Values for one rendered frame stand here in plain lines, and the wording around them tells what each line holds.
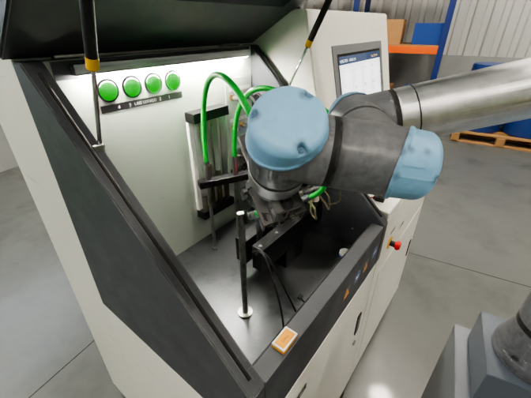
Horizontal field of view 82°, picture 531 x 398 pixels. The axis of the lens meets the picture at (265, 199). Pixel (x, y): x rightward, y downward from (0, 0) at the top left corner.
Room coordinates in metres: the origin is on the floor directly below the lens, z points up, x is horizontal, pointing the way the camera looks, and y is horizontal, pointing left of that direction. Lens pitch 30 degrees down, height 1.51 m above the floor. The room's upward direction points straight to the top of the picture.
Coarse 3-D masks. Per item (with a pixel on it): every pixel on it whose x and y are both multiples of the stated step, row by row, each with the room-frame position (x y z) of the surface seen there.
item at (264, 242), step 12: (252, 228) 0.75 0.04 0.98; (276, 228) 0.75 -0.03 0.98; (288, 228) 0.75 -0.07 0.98; (300, 228) 0.80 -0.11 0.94; (252, 240) 0.71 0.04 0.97; (264, 240) 0.69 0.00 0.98; (276, 240) 0.70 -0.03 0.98; (288, 240) 0.75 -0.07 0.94; (300, 240) 0.81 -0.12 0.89; (276, 252) 0.70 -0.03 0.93; (288, 252) 0.75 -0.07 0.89; (300, 252) 0.81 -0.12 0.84; (264, 264) 0.65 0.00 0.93; (288, 264) 0.75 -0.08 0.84
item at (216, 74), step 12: (216, 72) 0.70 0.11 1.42; (204, 84) 0.77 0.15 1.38; (228, 84) 0.64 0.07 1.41; (204, 96) 0.79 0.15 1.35; (240, 96) 0.60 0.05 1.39; (204, 108) 0.81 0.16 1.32; (204, 120) 0.82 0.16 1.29; (204, 132) 0.83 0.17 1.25; (204, 144) 0.83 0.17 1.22; (204, 156) 0.83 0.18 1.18
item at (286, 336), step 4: (284, 332) 0.41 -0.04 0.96; (288, 332) 0.41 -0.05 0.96; (292, 332) 0.41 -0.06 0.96; (280, 336) 0.40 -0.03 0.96; (284, 336) 0.40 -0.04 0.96; (288, 336) 0.40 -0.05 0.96; (292, 336) 0.40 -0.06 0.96; (296, 336) 0.40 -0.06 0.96; (276, 340) 0.39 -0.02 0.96; (280, 340) 0.39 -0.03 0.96; (284, 340) 0.39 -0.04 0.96; (288, 340) 0.39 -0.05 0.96; (280, 344) 0.38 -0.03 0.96; (284, 344) 0.38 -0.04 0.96; (276, 348) 0.38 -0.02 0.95; (284, 352) 0.37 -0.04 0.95
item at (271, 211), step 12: (252, 192) 0.42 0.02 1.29; (264, 204) 0.40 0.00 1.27; (276, 204) 0.35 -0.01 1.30; (288, 204) 0.36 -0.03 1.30; (300, 204) 0.35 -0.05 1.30; (264, 216) 0.43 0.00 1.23; (276, 216) 0.36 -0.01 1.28; (288, 216) 0.38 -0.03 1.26; (300, 216) 0.43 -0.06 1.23; (264, 228) 0.40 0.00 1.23
